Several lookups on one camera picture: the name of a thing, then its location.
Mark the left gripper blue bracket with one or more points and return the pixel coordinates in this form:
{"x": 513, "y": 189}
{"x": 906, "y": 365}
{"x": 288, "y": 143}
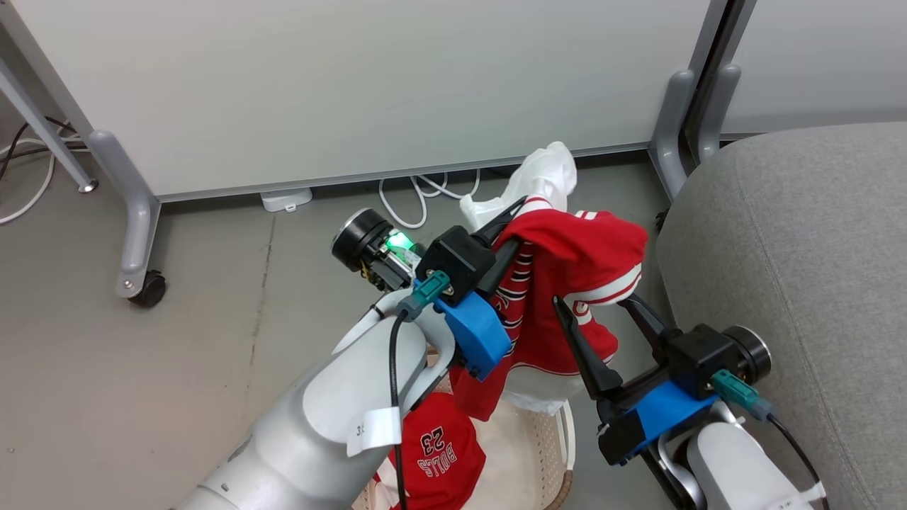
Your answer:
{"x": 476, "y": 333}

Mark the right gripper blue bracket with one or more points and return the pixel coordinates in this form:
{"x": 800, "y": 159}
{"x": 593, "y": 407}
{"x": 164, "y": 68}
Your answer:
{"x": 666, "y": 414}

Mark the red striped sports garment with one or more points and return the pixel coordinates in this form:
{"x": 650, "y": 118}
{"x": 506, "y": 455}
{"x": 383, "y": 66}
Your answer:
{"x": 574, "y": 255}

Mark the white garment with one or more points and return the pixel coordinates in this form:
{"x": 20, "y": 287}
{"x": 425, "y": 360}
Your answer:
{"x": 542, "y": 173}

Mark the red Bulls 23 jersey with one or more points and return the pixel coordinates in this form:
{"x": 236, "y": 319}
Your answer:
{"x": 443, "y": 453}

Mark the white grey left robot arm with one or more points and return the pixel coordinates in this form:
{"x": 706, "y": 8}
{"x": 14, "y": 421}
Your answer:
{"x": 312, "y": 439}

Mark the cream perforated laundry basket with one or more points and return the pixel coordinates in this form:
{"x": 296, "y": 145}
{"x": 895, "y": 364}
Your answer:
{"x": 528, "y": 453}

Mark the small black caster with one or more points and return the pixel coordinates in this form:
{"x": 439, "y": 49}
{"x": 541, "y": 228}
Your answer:
{"x": 662, "y": 221}

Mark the grey fabric sofa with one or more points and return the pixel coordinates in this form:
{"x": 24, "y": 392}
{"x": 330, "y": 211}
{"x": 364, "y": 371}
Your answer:
{"x": 801, "y": 283}

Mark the large white partition panel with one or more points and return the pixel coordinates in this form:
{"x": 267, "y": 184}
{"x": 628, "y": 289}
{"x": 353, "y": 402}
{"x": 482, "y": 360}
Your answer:
{"x": 354, "y": 85}

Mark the white power adapter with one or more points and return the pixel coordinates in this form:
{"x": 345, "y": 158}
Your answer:
{"x": 285, "y": 199}

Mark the white paper tag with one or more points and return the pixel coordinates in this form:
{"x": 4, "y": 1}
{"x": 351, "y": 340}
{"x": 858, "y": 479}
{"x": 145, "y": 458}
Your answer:
{"x": 375, "y": 428}

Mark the small white partition panel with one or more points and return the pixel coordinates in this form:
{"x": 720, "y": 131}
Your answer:
{"x": 815, "y": 57}

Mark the grey partition leg with caster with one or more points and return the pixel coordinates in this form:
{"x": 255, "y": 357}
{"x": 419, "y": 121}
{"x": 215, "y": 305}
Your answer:
{"x": 134, "y": 212}

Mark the thin grey metal leg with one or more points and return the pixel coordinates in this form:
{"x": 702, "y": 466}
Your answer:
{"x": 42, "y": 127}

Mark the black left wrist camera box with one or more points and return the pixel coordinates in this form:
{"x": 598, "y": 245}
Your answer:
{"x": 459, "y": 258}

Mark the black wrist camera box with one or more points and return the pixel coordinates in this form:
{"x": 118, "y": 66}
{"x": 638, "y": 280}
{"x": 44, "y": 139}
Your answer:
{"x": 459, "y": 258}
{"x": 698, "y": 358}

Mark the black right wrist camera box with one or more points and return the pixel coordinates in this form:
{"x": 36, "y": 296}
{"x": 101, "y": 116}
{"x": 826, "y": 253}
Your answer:
{"x": 698, "y": 358}

